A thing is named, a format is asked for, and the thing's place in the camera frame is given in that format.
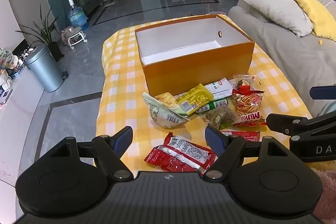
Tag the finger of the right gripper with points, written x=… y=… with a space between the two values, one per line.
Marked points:
x=323 y=92
x=288 y=124

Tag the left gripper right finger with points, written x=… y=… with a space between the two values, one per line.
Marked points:
x=228 y=149

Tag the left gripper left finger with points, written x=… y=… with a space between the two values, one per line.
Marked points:
x=109 y=150

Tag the small red packet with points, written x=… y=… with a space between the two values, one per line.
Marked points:
x=247 y=135

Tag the clear bag brown crackers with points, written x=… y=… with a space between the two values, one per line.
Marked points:
x=222 y=117

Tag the green sausage snack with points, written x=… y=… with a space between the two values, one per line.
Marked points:
x=212 y=105

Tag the red Mimi shrimp sticks bag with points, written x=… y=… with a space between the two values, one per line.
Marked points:
x=247 y=105

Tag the large red snack bag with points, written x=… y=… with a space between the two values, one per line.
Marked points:
x=179 y=155

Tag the white green-label snack packet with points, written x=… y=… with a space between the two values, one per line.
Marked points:
x=220 y=89

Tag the yellow snack packet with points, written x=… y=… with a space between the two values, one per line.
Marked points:
x=194 y=99

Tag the clear packet round chocolate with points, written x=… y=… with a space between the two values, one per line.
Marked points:
x=243 y=82

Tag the pale fries chips bag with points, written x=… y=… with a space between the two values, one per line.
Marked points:
x=167 y=114

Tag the grey sofa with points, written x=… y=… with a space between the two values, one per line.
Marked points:
x=306 y=62

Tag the yellow checkered tablecloth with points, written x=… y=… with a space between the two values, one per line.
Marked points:
x=122 y=103

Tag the yellow cushion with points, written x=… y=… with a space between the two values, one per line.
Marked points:
x=323 y=22

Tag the pink fluffy rug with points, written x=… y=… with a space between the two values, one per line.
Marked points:
x=326 y=207

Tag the beige cushion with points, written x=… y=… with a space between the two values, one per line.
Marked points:
x=285 y=13

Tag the orange cardboard box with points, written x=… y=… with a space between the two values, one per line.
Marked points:
x=178 y=55

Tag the grey metal trash bin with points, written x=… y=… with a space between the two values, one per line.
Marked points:
x=45 y=68

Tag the small white stool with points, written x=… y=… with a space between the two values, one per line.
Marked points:
x=71 y=36

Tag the potted long-leaf plant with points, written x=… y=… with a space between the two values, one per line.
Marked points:
x=42 y=32

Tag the blue water jug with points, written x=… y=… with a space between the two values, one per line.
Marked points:
x=77 y=16

